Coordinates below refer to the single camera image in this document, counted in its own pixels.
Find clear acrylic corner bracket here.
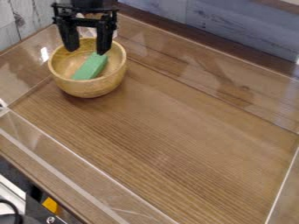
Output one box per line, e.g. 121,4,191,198
112,18,117,39

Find clear acrylic front wall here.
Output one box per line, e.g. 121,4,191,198
0,99,179,224

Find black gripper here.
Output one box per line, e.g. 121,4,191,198
51,0,119,55

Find yellow label tag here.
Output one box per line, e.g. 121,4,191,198
41,197,60,214

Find green rectangular block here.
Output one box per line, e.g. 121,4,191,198
71,52,108,80

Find black cable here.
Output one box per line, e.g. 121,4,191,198
0,199,23,224

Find brown wooden bowl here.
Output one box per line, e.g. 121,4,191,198
48,38,127,98

